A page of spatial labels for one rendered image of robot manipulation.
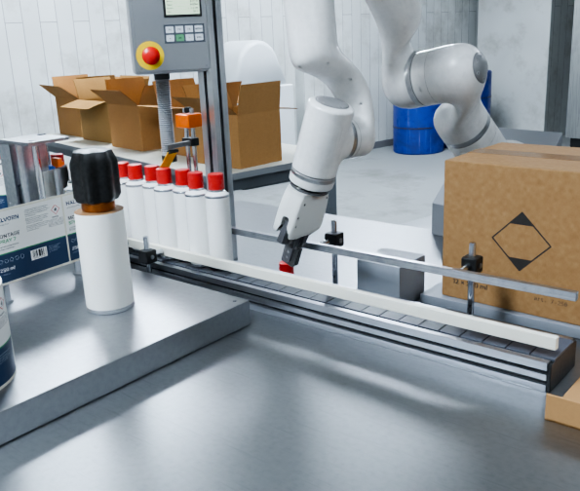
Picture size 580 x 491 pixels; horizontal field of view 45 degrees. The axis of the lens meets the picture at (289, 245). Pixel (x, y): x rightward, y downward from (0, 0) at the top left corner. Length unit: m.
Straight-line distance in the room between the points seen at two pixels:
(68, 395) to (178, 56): 0.81
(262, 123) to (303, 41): 2.03
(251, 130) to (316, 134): 2.01
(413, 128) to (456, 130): 6.36
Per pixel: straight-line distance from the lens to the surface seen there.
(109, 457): 1.00
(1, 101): 6.16
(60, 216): 1.51
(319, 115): 1.23
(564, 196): 1.27
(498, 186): 1.32
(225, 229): 1.49
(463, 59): 1.53
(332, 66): 1.28
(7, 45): 6.18
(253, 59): 6.46
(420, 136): 8.02
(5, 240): 1.45
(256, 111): 3.25
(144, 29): 1.61
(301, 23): 1.26
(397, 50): 1.55
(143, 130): 3.92
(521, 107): 9.22
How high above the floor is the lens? 1.36
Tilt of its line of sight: 17 degrees down
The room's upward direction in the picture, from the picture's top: 3 degrees counter-clockwise
